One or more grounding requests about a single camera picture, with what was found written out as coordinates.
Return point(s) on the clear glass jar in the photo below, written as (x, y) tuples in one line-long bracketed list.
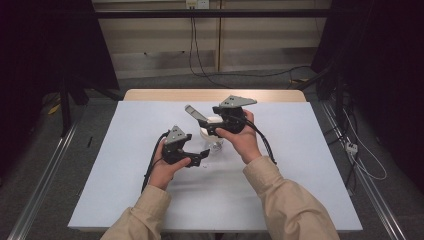
[(209, 141)]

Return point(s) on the grey tape strip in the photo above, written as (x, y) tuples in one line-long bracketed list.
[(196, 113)]

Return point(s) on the white power strip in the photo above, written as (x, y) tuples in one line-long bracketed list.
[(351, 147)]

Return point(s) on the person's left hand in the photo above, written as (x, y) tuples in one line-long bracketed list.
[(163, 173)]

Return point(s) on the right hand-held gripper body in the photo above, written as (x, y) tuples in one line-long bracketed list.
[(233, 116)]

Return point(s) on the black metal stand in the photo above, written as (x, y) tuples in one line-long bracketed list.
[(339, 100)]

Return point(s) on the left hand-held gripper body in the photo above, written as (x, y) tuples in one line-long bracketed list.
[(175, 136)]

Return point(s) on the black horizontal bar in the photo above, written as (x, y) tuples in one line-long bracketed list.
[(233, 13)]

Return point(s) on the yellow floor tape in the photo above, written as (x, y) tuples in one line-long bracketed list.
[(54, 109)]

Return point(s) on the wooden table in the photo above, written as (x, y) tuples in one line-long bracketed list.
[(166, 95)]

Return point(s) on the black tripod stand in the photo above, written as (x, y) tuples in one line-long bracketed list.
[(65, 110)]

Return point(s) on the aluminium floor rail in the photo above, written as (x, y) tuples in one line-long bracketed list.
[(43, 180), (376, 200)]

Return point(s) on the white wall socket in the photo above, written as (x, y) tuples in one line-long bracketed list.
[(197, 3)]

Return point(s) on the person's right hand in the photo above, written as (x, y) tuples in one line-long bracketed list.
[(245, 143)]

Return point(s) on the black curtain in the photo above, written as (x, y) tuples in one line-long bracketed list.
[(393, 66), (33, 50)]

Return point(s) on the black marker pen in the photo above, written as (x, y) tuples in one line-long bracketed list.
[(89, 142)]

